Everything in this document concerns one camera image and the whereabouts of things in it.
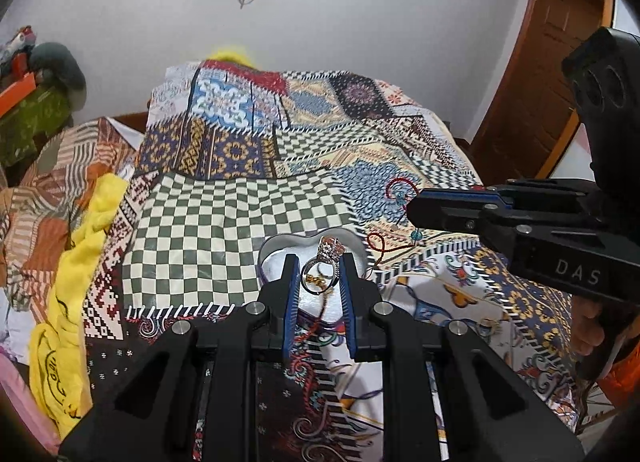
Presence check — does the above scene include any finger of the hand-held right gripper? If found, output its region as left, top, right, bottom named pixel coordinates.
left=417, top=179, right=602, bottom=229
left=405, top=193, right=532, bottom=243

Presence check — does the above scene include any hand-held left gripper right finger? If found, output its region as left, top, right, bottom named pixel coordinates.
left=340, top=253, right=586, bottom=462

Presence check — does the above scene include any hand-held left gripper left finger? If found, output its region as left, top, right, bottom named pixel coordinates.
left=57, top=253, right=302, bottom=462

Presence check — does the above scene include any red string bracelet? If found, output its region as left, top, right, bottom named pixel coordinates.
left=367, top=176, right=427, bottom=283

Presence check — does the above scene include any heart-shaped tin box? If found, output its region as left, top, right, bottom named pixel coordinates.
left=257, top=229, right=382, bottom=331

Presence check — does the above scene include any gemstone ring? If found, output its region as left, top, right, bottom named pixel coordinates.
left=300, top=237, right=349, bottom=295

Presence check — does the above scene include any person's right hand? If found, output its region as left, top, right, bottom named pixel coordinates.
left=571, top=298, right=609, bottom=374

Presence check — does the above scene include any brown wooden door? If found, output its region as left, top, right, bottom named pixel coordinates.
left=470, top=0, right=617, bottom=179

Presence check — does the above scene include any patchwork printed blanket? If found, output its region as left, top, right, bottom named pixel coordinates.
left=82, top=59, right=601, bottom=462

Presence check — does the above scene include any yellow printed cloth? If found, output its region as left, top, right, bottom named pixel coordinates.
left=27, top=174, right=132, bottom=439

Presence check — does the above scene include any orange striped blanket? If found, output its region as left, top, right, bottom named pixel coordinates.
left=0, top=117, right=147, bottom=303

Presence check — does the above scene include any yellow pillow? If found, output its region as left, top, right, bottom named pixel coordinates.
left=204, top=44, right=262, bottom=67

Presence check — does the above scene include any pink cloth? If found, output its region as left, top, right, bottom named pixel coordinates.
left=0, top=346, right=62, bottom=458

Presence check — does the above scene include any green printed cloth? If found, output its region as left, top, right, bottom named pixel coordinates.
left=0, top=86, right=74, bottom=169

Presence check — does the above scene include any grey-green stuffed bag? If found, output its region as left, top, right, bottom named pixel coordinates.
left=30, top=42, right=87, bottom=103

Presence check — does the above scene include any orange box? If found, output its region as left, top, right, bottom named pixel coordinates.
left=0, top=70, right=39, bottom=119

